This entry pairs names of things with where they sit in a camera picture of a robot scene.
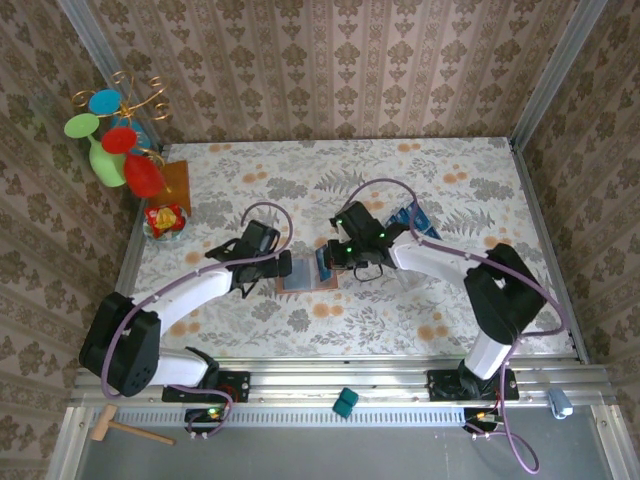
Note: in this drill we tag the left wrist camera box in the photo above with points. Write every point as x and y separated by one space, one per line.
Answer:
261 237

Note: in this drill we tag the aluminium frame bar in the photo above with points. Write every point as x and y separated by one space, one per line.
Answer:
607 440
67 440

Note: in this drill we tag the red snack packet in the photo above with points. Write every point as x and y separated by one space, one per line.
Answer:
162 217

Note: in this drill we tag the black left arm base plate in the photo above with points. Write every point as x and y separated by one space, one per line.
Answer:
240 385

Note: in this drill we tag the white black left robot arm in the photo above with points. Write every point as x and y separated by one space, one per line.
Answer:
130 350

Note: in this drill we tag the brown wooden board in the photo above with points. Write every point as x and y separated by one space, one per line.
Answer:
176 180

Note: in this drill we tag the small black controller board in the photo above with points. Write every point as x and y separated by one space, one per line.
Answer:
480 416
200 415

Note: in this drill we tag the light blue plastic clip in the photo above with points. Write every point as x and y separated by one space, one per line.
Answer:
559 402

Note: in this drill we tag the blue plastic wine glass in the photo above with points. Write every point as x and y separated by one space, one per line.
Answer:
104 102

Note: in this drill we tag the small brown box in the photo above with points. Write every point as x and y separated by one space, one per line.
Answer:
300 275

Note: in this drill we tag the green plastic wine glass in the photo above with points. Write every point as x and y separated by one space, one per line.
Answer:
107 167

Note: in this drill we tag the wooden mallet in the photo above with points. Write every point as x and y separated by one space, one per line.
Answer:
103 422

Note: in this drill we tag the small teal box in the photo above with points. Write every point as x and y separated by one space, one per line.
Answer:
345 402

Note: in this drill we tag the clear acrylic card stand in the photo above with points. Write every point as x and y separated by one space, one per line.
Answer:
415 280

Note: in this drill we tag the aluminium table side rail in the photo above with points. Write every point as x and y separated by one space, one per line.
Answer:
136 236

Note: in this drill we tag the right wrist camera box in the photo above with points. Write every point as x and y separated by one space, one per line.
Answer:
355 220

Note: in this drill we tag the aluminium corner post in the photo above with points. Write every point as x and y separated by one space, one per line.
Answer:
104 55
563 55

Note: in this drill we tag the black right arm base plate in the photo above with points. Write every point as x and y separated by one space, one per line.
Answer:
512 387

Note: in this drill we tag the aluminium rail beam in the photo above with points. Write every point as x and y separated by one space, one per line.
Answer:
310 380

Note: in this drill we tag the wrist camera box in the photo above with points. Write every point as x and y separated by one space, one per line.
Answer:
355 220
261 237

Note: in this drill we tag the clear glass bowl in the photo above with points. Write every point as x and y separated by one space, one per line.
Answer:
150 235

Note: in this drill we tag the red plastic wine glass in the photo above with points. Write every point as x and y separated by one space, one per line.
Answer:
144 176

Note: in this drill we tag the blue credit card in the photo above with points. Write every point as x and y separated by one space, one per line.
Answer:
422 216
401 220
320 270
433 233

